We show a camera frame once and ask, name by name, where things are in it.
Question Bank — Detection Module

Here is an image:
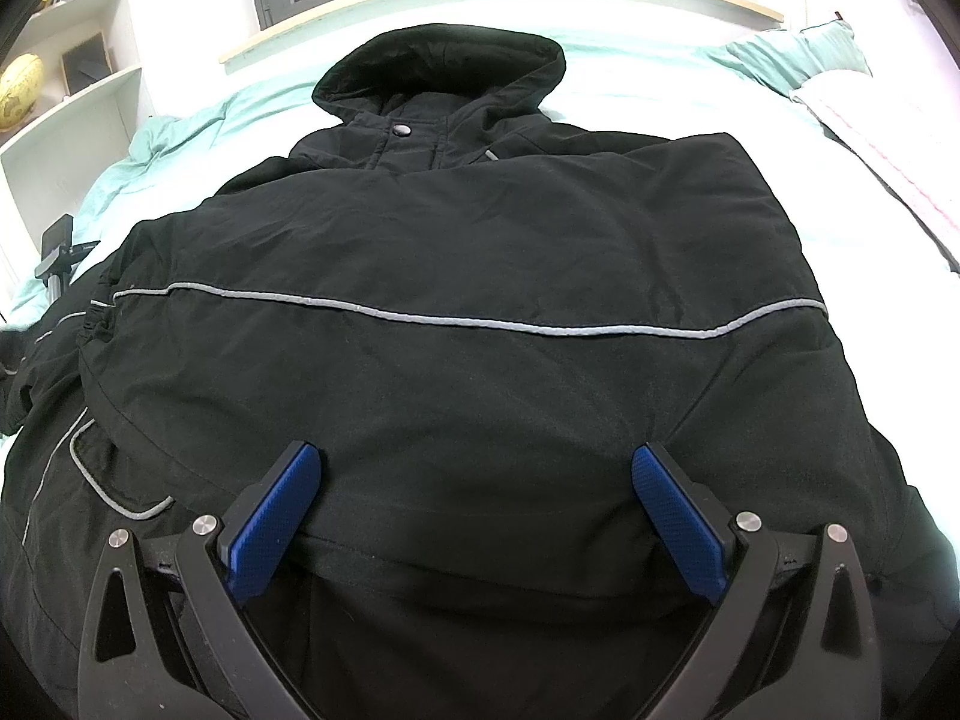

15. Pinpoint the teal quilt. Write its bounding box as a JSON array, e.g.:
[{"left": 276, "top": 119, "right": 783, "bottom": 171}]
[{"left": 0, "top": 0, "right": 960, "bottom": 511}]

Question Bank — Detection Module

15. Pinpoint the pink patterned pillow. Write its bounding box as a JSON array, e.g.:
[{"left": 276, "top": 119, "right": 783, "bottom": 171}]
[{"left": 791, "top": 71, "right": 960, "bottom": 271}]

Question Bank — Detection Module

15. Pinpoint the teal pillow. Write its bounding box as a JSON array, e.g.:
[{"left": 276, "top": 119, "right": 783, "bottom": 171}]
[{"left": 726, "top": 19, "right": 872, "bottom": 89}]

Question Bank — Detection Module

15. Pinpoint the black hooded jacket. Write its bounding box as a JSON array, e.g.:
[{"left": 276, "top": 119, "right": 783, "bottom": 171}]
[{"left": 0, "top": 21, "right": 960, "bottom": 720}]

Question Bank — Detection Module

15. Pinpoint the black phone holder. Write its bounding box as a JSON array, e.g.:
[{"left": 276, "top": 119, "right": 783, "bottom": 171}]
[{"left": 35, "top": 214, "right": 103, "bottom": 295}]

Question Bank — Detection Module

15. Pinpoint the yellow globe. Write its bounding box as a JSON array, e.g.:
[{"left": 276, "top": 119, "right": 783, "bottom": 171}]
[{"left": 0, "top": 52, "right": 44, "bottom": 134}]

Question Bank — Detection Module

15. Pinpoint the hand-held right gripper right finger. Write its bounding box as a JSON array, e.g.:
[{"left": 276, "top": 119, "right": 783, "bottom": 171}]
[{"left": 632, "top": 442, "right": 883, "bottom": 720}]

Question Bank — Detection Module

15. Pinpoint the wooden window sill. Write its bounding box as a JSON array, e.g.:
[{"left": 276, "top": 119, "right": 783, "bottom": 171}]
[{"left": 219, "top": 0, "right": 786, "bottom": 76}]

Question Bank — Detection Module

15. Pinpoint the white bookshelf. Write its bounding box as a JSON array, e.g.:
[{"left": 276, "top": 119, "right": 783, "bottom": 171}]
[{"left": 0, "top": 0, "right": 155, "bottom": 293}]

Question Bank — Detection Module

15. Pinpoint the dark picture frame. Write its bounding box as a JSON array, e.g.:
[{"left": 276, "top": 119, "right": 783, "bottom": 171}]
[{"left": 60, "top": 34, "right": 115, "bottom": 100}]

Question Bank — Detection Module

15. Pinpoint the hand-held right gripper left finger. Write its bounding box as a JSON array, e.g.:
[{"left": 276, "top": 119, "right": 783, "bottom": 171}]
[{"left": 77, "top": 441, "right": 323, "bottom": 720}]

